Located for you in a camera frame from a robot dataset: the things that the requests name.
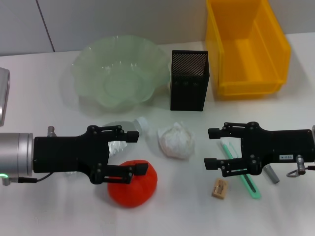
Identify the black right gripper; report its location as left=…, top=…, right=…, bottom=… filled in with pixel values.
left=204, top=121, right=314, bottom=178

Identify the green utility knife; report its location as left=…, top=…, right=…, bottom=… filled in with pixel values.
left=218, top=139, right=261, bottom=200

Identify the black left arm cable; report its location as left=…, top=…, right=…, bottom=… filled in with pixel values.
left=9, top=172, right=54, bottom=184

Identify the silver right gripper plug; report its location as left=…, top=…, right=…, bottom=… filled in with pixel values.
left=296, top=154, right=309, bottom=173

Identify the grey pen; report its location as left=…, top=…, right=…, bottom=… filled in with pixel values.
left=262, top=164, right=281, bottom=184

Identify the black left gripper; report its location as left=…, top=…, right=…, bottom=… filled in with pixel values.
left=33, top=124, right=148, bottom=185

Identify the green glass fruit bowl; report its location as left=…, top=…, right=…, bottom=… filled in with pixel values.
left=71, top=35, right=173, bottom=114

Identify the white paper ball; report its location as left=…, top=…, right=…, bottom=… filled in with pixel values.
left=157, top=121, right=196, bottom=160

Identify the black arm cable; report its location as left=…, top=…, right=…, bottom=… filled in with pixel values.
left=9, top=172, right=54, bottom=184
left=286, top=165, right=315, bottom=177

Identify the beige eraser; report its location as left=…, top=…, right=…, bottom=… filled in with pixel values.
left=211, top=178, right=229, bottom=200

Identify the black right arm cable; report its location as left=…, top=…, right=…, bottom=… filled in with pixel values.
left=286, top=165, right=315, bottom=177

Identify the black mesh pen holder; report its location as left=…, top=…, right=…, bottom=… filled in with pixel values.
left=170, top=50, right=211, bottom=111

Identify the clear green-label water bottle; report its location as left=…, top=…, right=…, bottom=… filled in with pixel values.
left=65, top=117, right=151, bottom=178

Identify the yellow plastic bin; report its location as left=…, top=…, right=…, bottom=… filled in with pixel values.
left=205, top=0, right=292, bottom=99

